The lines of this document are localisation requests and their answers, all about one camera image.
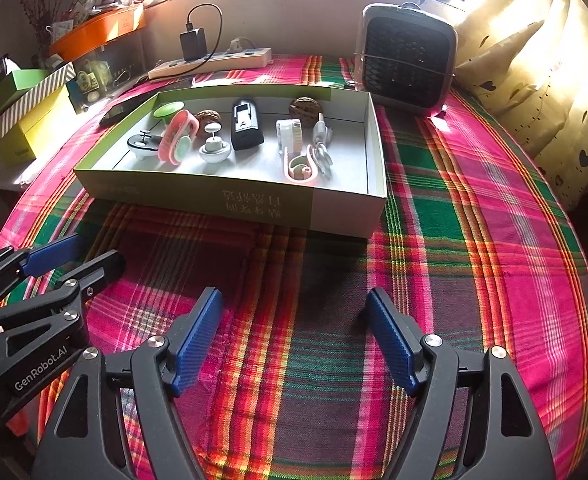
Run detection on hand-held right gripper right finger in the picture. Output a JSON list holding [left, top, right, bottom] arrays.
[[365, 287, 554, 480]]

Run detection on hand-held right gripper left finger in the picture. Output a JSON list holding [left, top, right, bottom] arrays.
[[31, 286, 223, 480]]

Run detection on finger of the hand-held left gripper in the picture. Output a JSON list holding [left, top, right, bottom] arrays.
[[0, 234, 90, 291], [0, 250, 126, 366]]

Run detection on black key fob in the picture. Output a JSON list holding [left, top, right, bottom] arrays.
[[126, 132, 167, 158]]

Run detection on green white cardboard box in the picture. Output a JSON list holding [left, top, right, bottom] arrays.
[[73, 84, 389, 237]]

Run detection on pink oval case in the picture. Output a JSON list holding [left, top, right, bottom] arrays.
[[158, 110, 199, 166]]

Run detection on white round stand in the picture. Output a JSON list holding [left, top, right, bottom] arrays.
[[199, 124, 233, 163]]

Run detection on green round disc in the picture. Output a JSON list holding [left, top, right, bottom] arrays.
[[153, 101, 185, 123]]

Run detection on small brown walnut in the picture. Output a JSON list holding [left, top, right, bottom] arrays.
[[194, 110, 223, 131]]

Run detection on pink hook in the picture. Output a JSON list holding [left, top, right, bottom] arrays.
[[281, 147, 325, 183]]

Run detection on black rectangular device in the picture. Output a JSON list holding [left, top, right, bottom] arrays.
[[230, 99, 265, 152]]

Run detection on white usb cable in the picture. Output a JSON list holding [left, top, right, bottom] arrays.
[[311, 114, 335, 178]]

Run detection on white round cylinder device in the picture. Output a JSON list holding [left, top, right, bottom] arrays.
[[275, 118, 303, 153]]

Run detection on large brown walnut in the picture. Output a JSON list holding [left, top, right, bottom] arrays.
[[289, 97, 322, 117]]

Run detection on plaid tablecloth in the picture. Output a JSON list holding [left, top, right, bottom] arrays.
[[0, 52, 588, 480]]

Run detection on black smartphone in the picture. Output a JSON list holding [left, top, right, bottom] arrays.
[[99, 92, 149, 128]]

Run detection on striped box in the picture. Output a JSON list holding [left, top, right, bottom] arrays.
[[0, 62, 77, 146]]

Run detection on small green printed card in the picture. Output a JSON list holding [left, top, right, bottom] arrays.
[[76, 60, 112, 96]]

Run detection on orange tray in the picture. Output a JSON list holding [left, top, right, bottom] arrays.
[[48, 5, 147, 63]]

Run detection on black charger adapter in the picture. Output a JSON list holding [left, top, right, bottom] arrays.
[[180, 28, 208, 62]]

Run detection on white power strip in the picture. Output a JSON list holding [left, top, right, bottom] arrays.
[[148, 47, 273, 81]]

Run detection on dried branches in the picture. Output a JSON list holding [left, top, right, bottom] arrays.
[[16, 0, 60, 46]]

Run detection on grey desktop fan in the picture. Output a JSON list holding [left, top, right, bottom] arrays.
[[354, 2, 458, 117]]

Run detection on cream heart print curtain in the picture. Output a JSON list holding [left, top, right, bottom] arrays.
[[448, 0, 588, 211]]

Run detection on black charger cable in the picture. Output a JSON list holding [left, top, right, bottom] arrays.
[[186, 3, 223, 73]]

